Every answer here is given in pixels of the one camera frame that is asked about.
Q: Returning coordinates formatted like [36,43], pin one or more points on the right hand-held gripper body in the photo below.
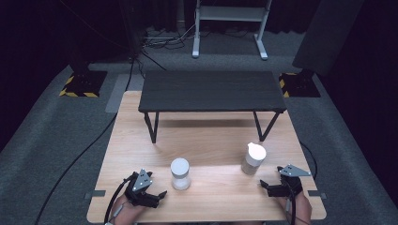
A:
[291,171]

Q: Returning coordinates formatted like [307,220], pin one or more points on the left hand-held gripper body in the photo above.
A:
[140,182]

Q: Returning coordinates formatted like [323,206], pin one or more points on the white cylindrical jar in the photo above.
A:
[180,175]

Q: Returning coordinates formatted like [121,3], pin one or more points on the white bottle with spout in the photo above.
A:
[254,159]

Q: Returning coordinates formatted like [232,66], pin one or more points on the person's left hand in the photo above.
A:
[125,212]

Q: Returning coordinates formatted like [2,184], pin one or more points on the person's right hand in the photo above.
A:
[300,209]

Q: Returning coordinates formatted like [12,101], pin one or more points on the grey tape piece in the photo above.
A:
[94,194]
[317,194]

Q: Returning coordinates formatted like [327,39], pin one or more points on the grey floor strip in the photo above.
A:
[120,93]

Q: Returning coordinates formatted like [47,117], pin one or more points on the black base with yellow stripes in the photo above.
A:
[300,86]
[86,82]

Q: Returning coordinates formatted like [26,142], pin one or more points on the black small shelf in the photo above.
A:
[209,90]

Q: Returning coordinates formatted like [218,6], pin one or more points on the dark grey panel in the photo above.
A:
[328,37]

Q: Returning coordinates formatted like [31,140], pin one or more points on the dark stand pole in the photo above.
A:
[133,28]

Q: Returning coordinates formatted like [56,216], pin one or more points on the white metal stand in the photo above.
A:
[231,14]

